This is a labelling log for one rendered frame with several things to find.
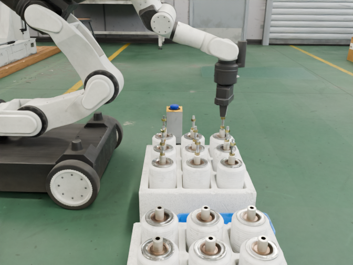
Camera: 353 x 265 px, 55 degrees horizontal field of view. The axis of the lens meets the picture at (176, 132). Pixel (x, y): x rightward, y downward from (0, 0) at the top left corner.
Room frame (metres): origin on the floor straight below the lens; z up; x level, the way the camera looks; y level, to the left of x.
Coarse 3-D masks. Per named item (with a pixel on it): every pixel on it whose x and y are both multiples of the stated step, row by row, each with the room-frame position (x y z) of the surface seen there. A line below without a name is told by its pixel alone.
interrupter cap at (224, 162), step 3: (222, 159) 1.06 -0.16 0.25; (225, 159) 1.07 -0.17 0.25; (228, 159) 1.07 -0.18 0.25; (237, 159) 1.07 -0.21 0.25; (222, 162) 1.04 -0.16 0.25; (225, 162) 1.04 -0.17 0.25; (237, 162) 1.04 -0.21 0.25; (240, 162) 1.04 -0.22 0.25; (222, 165) 1.03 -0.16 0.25; (225, 165) 1.02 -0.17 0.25; (228, 165) 1.02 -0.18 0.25; (231, 165) 1.02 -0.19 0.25; (234, 165) 1.02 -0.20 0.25; (237, 165) 1.02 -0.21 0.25; (240, 165) 1.02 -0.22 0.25
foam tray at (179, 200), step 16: (144, 160) 1.20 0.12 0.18; (176, 160) 1.20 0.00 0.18; (208, 160) 1.20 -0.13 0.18; (144, 176) 1.07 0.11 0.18; (176, 176) 1.08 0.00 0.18; (144, 192) 0.97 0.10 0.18; (160, 192) 0.97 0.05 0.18; (176, 192) 0.97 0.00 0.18; (192, 192) 0.97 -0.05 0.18; (208, 192) 0.97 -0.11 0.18; (224, 192) 0.97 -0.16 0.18; (240, 192) 0.97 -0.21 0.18; (144, 208) 0.96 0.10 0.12; (176, 208) 0.97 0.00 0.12; (192, 208) 0.97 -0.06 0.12; (224, 208) 0.97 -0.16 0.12; (240, 208) 0.97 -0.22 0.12
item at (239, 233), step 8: (232, 216) 0.75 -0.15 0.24; (232, 224) 0.73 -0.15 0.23; (240, 224) 0.71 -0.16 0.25; (264, 224) 0.71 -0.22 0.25; (232, 232) 0.73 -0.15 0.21; (240, 232) 0.70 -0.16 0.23; (248, 232) 0.69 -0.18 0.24; (256, 232) 0.69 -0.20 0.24; (264, 232) 0.70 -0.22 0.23; (232, 240) 0.72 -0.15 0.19; (240, 240) 0.70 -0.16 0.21; (232, 248) 0.72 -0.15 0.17; (240, 248) 0.70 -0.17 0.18
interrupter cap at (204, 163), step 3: (189, 159) 1.06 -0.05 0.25; (192, 159) 1.06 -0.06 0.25; (201, 159) 1.06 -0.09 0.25; (204, 159) 1.06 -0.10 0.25; (186, 162) 1.04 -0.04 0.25; (189, 162) 1.04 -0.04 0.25; (192, 162) 1.05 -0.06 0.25; (201, 162) 1.05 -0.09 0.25; (204, 162) 1.04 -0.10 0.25; (207, 162) 1.04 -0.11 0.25; (189, 165) 1.02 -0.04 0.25; (192, 165) 1.02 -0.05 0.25; (195, 165) 1.02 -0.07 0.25; (198, 165) 1.02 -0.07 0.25; (201, 165) 1.02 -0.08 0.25; (204, 165) 1.02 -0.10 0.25
